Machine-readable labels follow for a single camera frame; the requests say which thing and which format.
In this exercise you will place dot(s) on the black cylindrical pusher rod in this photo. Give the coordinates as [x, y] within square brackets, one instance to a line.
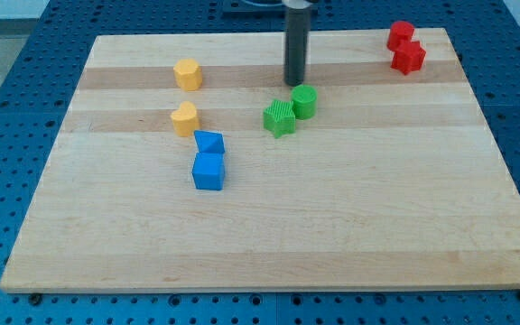
[296, 31]

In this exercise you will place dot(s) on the green cylinder block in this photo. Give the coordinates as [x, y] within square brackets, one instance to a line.
[304, 101]

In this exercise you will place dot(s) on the green star block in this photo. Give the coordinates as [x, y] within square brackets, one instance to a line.
[279, 118]

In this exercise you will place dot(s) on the red cylinder block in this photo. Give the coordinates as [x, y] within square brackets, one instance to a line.
[400, 31]

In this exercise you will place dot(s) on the red star block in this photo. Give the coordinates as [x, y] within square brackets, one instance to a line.
[408, 57]

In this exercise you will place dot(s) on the yellow hexagon block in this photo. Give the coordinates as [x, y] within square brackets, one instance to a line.
[188, 74]

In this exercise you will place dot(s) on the yellow heart block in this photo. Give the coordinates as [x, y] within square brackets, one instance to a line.
[185, 119]

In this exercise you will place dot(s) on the blue triangle block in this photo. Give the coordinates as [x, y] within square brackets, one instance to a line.
[209, 142]

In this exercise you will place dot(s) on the blue cube block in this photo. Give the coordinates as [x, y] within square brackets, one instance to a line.
[208, 171]

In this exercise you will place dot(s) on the wooden board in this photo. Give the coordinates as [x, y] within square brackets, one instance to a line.
[396, 184]

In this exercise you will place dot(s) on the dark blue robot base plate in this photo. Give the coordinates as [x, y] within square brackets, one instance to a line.
[260, 9]

